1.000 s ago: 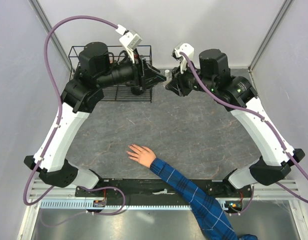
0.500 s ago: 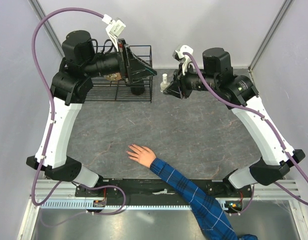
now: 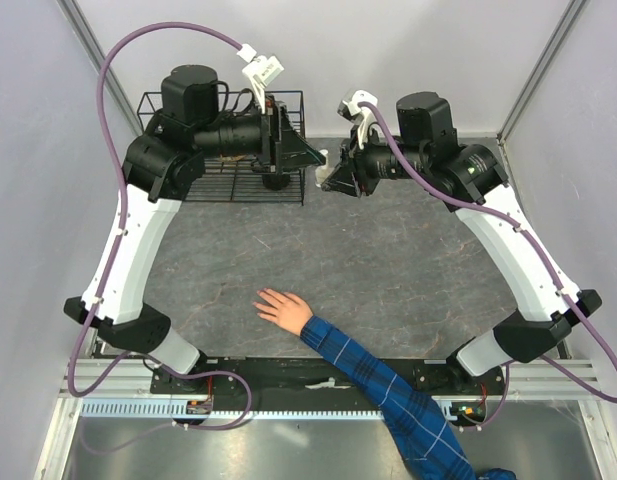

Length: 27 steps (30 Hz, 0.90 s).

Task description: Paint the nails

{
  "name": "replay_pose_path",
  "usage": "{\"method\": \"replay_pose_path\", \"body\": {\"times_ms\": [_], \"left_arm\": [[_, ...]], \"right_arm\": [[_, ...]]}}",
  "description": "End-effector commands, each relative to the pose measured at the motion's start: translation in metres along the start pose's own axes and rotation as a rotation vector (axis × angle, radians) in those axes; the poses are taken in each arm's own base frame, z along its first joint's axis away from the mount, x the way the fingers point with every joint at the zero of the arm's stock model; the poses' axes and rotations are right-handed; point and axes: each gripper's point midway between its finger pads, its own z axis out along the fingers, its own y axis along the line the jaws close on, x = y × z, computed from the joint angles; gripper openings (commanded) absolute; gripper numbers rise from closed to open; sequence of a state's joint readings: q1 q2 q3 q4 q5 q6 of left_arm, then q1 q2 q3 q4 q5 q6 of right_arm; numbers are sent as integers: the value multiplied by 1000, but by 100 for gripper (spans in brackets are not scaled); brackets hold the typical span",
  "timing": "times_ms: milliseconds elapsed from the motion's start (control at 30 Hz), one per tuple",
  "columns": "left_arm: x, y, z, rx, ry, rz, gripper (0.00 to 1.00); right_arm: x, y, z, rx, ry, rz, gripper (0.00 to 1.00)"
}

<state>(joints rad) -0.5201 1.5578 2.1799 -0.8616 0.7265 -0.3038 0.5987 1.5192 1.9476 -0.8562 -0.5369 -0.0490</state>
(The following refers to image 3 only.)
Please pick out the white nail polish cap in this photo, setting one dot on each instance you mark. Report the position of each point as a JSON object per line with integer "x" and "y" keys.
{"x": 325, "y": 154}

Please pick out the black wire rack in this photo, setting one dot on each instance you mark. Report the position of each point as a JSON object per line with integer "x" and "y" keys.
{"x": 241, "y": 179}

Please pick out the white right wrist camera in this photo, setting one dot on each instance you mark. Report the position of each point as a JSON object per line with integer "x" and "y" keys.
{"x": 353, "y": 107}

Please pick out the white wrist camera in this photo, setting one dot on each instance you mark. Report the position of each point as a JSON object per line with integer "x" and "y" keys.
{"x": 260, "y": 71}
{"x": 353, "y": 107}

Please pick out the person's hand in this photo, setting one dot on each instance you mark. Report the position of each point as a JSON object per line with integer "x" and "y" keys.
{"x": 285, "y": 310}

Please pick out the grey cable duct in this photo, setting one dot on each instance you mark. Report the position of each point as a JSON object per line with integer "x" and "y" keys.
{"x": 165, "y": 408}

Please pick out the clear nail polish bottle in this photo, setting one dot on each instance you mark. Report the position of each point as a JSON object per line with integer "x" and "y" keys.
{"x": 321, "y": 174}

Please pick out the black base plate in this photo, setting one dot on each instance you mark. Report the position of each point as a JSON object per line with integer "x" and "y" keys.
{"x": 313, "y": 384}

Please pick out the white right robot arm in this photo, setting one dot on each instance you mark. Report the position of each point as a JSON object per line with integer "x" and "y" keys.
{"x": 475, "y": 187}

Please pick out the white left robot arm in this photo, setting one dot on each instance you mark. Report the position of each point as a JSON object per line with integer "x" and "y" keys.
{"x": 200, "y": 128}

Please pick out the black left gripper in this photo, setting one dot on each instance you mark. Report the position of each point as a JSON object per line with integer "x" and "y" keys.
{"x": 284, "y": 146}

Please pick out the blue plaid sleeve forearm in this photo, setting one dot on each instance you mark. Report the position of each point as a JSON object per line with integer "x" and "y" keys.
{"x": 421, "y": 433}

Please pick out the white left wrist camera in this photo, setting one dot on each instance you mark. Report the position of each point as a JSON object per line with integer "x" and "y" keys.
{"x": 260, "y": 71}

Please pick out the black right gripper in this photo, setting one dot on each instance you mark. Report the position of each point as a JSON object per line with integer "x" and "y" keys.
{"x": 353, "y": 161}

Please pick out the black mug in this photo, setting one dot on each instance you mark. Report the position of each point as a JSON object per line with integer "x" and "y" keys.
{"x": 276, "y": 182}

